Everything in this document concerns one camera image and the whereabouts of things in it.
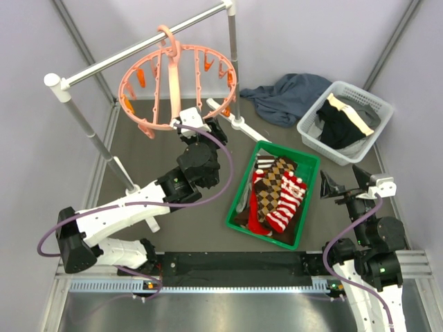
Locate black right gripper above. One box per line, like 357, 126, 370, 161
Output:
320, 163, 376, 243

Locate red white striped sock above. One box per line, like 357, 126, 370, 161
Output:
265, 172, 307, 233

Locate pink round clip hanger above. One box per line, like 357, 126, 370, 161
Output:
118, 25, 237, 139

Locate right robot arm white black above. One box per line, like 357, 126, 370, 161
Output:
320, 165, 406, 331

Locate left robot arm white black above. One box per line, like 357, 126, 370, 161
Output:
55, 118, 228, 275

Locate green plastic crate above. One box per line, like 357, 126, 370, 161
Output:
226, 140, 320, 250

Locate black cream garment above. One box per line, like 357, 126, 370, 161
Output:
315, 93, 375, 150

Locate white plastic laundry basket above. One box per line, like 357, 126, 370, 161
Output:
296, 81, 394, 166

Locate brown white striped sock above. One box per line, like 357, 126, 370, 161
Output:
255, 156, 275, 169

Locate grey garment in basket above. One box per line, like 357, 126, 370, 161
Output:
337, 95, 381, 130

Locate brown argyle sock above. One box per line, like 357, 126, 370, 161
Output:
255, 156, 298, 224

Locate blue grey cloth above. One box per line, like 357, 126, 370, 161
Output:
239, 73, 332, 128

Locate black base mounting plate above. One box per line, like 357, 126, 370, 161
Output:
159, 251, 329, 287

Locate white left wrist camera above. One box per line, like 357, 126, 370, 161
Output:
170, 107, 205, 129

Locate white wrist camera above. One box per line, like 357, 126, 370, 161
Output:
170, 107, 205, 129
368, 174, 397, 199

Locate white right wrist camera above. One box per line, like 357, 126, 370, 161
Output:
368, 174, 397, 199

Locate grey slotted cable duct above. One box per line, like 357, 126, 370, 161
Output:
69, 279, 331, 294

